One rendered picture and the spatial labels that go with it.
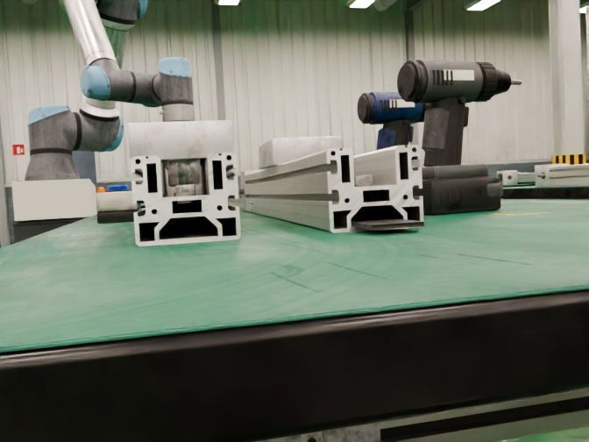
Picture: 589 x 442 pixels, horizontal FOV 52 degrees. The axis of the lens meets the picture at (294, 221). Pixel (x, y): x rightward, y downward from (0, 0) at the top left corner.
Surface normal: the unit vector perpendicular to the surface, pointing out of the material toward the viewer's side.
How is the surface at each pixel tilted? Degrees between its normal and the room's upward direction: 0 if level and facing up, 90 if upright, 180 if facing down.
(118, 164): 90
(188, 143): 90
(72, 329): 0
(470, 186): 90
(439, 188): 90
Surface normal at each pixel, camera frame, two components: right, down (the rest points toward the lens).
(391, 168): -0.98, 0.06
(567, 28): 0.25, 0.04
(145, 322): -0.05, -1.00
